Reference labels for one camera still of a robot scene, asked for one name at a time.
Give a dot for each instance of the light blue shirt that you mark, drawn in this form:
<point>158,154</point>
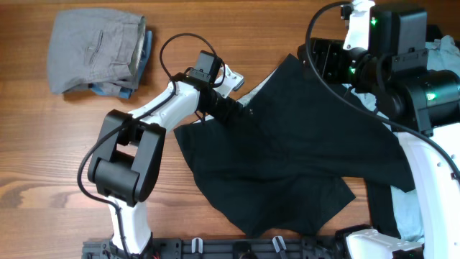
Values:
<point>443,52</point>

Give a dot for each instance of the black shorts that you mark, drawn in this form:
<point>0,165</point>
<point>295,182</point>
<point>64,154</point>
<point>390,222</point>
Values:
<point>282,161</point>

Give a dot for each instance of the folded blue garment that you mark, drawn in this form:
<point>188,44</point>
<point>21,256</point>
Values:
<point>112,89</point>

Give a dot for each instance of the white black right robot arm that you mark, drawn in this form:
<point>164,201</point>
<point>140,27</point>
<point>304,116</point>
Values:
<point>387,57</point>

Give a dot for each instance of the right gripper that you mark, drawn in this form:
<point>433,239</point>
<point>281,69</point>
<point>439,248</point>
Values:
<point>333,50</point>

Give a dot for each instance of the folded grey shorts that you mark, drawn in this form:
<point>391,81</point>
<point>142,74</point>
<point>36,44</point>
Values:
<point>94,45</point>

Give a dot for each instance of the black garment under shirt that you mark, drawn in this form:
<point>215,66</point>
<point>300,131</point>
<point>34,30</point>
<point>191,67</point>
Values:
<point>381,209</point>

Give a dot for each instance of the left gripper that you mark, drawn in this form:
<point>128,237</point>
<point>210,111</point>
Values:
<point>229,111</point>

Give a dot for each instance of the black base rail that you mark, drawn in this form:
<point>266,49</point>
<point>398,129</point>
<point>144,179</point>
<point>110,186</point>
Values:
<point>304,248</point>

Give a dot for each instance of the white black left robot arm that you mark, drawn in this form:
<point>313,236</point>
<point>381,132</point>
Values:
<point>125,164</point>

